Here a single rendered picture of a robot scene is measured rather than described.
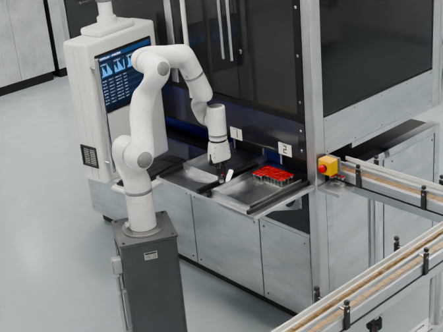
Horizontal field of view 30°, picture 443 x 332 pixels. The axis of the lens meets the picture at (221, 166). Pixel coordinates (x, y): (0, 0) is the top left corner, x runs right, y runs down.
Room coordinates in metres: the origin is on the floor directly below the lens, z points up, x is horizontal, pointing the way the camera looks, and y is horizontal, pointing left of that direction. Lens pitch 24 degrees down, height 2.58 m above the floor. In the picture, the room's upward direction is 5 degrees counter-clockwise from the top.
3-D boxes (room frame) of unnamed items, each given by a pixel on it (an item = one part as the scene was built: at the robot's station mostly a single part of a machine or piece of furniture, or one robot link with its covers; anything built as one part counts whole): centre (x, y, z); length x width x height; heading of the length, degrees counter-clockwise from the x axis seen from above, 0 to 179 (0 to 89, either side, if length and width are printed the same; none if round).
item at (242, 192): (3.49, -0.15, 0.90); 0.34 x 0.26 x 0.04; 130
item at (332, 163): (3.45, -0.49, 1.00); 0.08 x 0.07 x 0.07; 130
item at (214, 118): (3.49, 0.01, 1.26); 0.09 x 0.08 x 0.13; 36
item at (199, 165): (3.83, -0.02, 0.90); 0.34 x 0.26 x 0.04; 130
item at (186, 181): (3.65, -0.08, 0.87); 0.70 x 0.48 x 0.02; 40
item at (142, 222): (3.26, 0.37, 0.95); 0.19 x 0.19 x 0.18
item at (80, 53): (4.12, 0.51, 1.19); 0.50 x 0.19 x 0.78; 140
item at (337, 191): (3.47, -0.53, 0.87); 0.14 x 0.13 x 0.02; 130
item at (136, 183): (3.29, 0.39, 1.16); 0.19 x 0.12 x 0.24; 32
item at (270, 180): (3.55, -0.22, 0.90); 0.18 x 0.02 x 0.05; 40
